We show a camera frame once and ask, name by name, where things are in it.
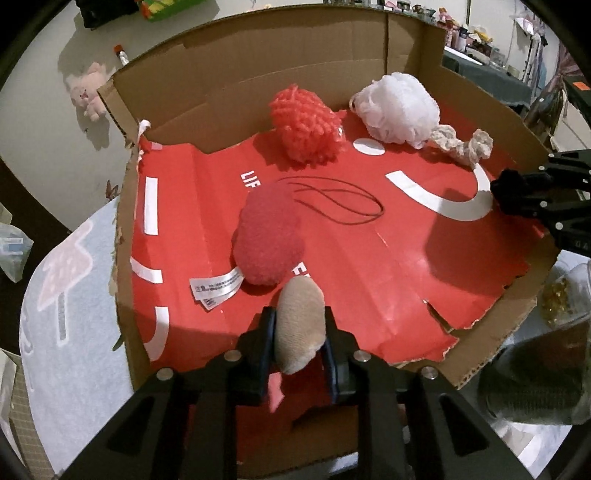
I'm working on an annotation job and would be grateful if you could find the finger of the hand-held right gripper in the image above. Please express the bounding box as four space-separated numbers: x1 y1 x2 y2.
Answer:
512 194 591 232
524 150 591 186

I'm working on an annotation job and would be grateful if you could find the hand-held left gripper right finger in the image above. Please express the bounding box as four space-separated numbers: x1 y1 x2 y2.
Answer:
322 305 555 480

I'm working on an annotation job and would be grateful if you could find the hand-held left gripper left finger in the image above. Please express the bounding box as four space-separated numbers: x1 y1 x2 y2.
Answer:
60 305 278 480

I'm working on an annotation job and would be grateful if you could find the beige plush toy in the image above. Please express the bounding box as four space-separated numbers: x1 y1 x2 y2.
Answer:
273 277 328 376

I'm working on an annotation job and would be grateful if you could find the black fuzzy scrunchie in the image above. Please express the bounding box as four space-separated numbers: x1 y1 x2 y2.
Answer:
490 168 532 215

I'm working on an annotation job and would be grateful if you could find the red plush ball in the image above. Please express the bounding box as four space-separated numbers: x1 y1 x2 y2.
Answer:
189 181 306 311

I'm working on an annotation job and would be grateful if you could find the white mesh bath loofah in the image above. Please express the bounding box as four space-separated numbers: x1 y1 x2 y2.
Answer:
348 74 440 149

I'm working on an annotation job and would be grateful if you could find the orange-red yarn pompom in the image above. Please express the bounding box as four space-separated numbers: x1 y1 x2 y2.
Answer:
269 87 345 164

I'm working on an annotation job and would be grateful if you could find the cardboard box with red lining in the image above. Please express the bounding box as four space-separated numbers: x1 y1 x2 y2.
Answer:
99 4 561 476

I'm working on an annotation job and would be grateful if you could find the table with green cloth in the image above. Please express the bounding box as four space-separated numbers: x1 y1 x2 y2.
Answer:
443 44 536 107

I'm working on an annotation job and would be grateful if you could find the cluster of cosmetic bottles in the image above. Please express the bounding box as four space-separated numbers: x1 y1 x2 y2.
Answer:
369 0 509 61

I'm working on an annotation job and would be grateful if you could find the grey fleece blanket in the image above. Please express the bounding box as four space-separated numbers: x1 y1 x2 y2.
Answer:
18 198 591 480

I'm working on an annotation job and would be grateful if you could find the crumpled clear plastic bag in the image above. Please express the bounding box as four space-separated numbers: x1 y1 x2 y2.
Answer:
0 203 35 283

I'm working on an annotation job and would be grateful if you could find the pink pig plush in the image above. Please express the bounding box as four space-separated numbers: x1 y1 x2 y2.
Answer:
67 62 114 121

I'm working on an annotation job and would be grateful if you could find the green tote bag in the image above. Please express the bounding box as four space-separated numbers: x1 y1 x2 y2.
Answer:
139 0 218 23

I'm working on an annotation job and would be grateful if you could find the black bag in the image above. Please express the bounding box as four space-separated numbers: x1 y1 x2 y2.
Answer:
76 0 144 17

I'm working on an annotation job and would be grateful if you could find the black elastic cord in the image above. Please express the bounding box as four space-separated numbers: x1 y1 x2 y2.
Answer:
277 178 385 226

